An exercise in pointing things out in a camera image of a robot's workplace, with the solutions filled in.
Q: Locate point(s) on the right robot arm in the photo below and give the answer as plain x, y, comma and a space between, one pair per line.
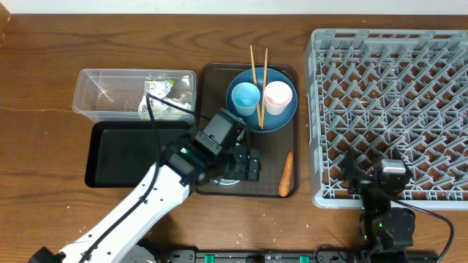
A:
386, 229

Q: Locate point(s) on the pink cup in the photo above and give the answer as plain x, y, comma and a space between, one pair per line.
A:
277, 97

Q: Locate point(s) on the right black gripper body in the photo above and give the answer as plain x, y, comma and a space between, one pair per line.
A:
361, 183

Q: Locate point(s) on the white tissue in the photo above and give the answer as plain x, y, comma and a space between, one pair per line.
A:
178, 91

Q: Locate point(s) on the right wooden chopstick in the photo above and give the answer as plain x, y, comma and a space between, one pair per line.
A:
265, 74

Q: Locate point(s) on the light blue cup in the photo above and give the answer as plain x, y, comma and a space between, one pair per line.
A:
245, 97

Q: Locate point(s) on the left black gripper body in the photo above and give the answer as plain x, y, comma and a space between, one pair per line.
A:
241, 166

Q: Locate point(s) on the orange carrot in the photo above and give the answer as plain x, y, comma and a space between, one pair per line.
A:
285, 181

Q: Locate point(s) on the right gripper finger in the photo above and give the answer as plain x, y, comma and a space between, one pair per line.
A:
396, 155
349, 168

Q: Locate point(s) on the green snack wrapper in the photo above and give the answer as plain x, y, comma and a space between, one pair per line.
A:
160, 89

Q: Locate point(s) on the wooden chopstick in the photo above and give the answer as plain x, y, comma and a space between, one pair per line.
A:
265, 74
254, 75

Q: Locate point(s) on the brown serving tray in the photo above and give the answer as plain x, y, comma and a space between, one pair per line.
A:
273, 146

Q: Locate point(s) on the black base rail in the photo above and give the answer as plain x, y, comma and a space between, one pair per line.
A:
190, 256

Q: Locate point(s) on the grey dishwasher rack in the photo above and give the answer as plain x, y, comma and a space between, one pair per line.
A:
380, 91

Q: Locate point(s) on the left wooden chopstick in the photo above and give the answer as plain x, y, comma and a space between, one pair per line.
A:
254, 75

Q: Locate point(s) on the clear plastic bin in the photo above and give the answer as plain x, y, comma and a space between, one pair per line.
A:
115, 94

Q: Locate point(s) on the dark blue plate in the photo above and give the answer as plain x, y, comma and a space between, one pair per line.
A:
272, 122

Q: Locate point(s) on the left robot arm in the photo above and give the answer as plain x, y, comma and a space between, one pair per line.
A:
183, 163

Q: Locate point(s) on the light blue rice bowl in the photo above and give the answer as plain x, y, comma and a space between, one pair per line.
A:
226, 181

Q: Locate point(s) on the black plastic tray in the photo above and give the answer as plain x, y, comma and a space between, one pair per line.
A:
121, 152

